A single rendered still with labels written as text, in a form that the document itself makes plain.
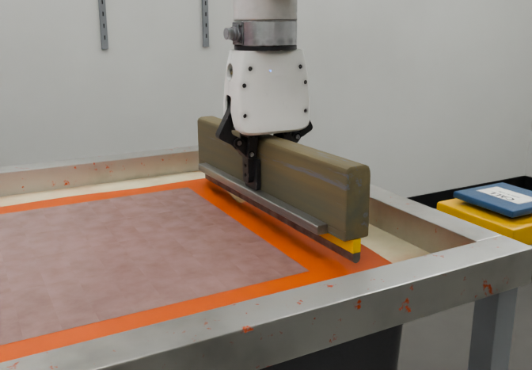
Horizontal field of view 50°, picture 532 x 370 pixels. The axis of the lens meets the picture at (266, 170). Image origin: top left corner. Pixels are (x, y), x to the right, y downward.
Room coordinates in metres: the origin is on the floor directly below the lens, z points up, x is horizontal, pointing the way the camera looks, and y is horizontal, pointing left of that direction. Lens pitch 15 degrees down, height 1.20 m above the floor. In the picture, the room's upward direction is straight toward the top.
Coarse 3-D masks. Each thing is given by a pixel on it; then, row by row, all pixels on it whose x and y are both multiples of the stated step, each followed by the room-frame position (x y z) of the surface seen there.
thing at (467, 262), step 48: (0, 192) 0.79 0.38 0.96; (384, 192) 0.70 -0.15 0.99; (432, 240) 0.58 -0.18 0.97; (480, 240) 0.53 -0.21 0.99; (336, 288) 0.43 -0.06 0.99; (384, 288) 0.43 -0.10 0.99; (432, 288) 0.45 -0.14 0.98; (480, 288) 0.48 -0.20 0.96; (144, 336) 0.36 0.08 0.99; (192, 336) 0.36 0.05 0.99; (240, 336) 0.36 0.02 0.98; (288, 336) 0.38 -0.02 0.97; (336, 336) 0.41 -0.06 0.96
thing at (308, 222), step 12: (204, 168) 0.81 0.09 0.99; (216, 168) 0.80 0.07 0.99; (228, 180) 0.74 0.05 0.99; (240, 180) 0.73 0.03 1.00; (240, 192) 0.71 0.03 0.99; (252, 192) 0.68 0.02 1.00; (264, 204) 0.65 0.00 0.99; (276, 204) 0.62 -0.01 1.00; (288, 204) 0.62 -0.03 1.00; (288, 216) 0.60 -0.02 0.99; (300, 216) 0.58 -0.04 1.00; (312, 216) 0.58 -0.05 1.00; (312, 228) 0.56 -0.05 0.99; (324, 228) 0.55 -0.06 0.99
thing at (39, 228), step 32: (128, 192) 0.81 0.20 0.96; (160, 192) 0.81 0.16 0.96; (192, 192) 0.81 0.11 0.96; (224, 192) 0.81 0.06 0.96; (0, 224) 0.67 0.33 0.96; (32, 224) 0.67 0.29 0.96; (64, 224) 0.67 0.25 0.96; (96, 224) 0.67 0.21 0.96; (128, 224) 0.67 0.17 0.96; (160, 224) 0.67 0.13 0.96; (192, 224) 0.67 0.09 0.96; (0, 256) 0.57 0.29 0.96; (32, 256) 0.57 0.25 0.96
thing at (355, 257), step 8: (208, 176) 0.86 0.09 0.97; (216, 184) 0.83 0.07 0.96; (232, 192) 0.78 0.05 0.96; (248, 200) 0.74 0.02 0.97; (264, 208) 0.70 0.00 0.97; (280, 216) 0.66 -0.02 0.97; (288, 224) 0.65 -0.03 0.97; (296, 224) 0.63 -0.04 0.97; (304, 232) 0.61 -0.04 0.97; (320, 240) 0.59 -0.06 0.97; (328, 240) 0.57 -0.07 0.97; (336, 248) 0.56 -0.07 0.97; (344, 256) 0.55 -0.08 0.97; (352, 256) 0.53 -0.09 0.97
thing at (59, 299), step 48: (144, 240) 0.62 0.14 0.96; (192, 240) 0.62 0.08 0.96; (240, 240) 0.62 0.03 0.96; (288, 240) 0.62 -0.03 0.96; (0, 288) 0.50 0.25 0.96; (48, 288) 0.50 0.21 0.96; (96, 288) 0.50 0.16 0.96; (144, 288) 0.50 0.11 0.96; (192, 288) 0.50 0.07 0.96; (240, 288) 0.50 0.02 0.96; (288, 288) 0.50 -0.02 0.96; (0, 336) 0.41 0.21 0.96; (48, 336) 0.41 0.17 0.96; (96, 336) 0.41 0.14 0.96
